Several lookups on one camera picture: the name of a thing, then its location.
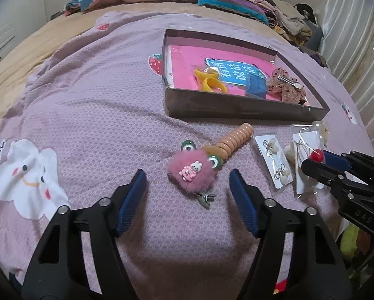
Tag red ball earrings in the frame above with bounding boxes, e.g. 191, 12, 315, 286
291, 125, 325, 199

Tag peach spiral hair tie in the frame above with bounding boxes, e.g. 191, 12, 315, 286
202, 122, 255, 163

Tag pink fluffy bunny hair clip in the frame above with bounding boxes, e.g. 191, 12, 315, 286
167, 149, 222, 210

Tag bow earrings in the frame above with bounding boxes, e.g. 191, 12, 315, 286
253, 134, 294, 192

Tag sheer sequin bow hair clip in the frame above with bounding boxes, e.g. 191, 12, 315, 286
266, 67, 307, 105

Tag yellow rings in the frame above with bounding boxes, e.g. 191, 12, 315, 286
192, 66, 229, 94

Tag cream flower hair clip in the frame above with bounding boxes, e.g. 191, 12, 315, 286
312, 121, 330, 146

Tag green frog eye clip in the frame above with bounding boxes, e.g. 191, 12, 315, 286
180, 139, 197, 152

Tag lilac cartoon print quilt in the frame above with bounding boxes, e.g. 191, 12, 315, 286
0, 11, 374, 299

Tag blue rectangular hair claw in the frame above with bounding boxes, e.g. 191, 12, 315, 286
245, 74, 267, 99

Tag shallow brown cardboard box lid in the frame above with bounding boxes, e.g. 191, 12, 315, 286
161, 29, 330, 123

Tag white striped curtain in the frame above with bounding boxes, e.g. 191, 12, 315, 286
317, 0, 374, 149

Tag pile of mixed clothes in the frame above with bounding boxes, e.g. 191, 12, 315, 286
248, 0, 327, 68

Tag tan bed sheet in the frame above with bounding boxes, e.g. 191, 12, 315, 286
0, 2, 287, 121

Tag purple teal striped blanket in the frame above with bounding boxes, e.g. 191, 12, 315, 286
198, 0, 269, 26

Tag white wardrobe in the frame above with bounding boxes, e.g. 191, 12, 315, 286
0, 0, 47, 62

